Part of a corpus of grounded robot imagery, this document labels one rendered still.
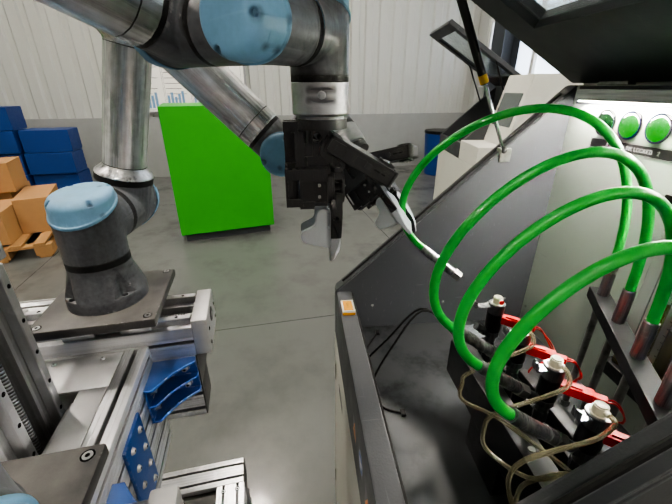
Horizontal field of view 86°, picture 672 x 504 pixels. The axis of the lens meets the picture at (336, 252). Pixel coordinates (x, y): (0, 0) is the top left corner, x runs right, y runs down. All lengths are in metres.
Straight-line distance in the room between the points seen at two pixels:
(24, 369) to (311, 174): 0.55
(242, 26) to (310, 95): 0.13
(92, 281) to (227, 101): 0.43
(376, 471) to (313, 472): 1.16
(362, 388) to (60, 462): 0.44
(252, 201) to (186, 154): 0.76
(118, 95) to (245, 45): 0.52
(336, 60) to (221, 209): 3.47
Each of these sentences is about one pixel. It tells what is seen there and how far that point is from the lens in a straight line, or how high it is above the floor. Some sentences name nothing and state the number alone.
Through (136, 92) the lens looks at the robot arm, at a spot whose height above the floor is 1.44.
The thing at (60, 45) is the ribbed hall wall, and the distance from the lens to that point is 7.46.
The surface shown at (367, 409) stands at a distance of 0.67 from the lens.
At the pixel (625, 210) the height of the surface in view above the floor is 1.26.
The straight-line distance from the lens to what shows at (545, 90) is 3.60.
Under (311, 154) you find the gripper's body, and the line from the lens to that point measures 0.51.
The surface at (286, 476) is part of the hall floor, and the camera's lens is 1.74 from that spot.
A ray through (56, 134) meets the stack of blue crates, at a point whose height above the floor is 0.85.
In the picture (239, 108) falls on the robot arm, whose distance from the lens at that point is 0.66.
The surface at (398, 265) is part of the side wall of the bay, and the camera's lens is 0.96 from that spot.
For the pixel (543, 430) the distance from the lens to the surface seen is 0.53.
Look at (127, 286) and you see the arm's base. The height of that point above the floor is 1.08.
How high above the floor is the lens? 1.44
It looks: 24 degrees down
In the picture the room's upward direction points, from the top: straight up
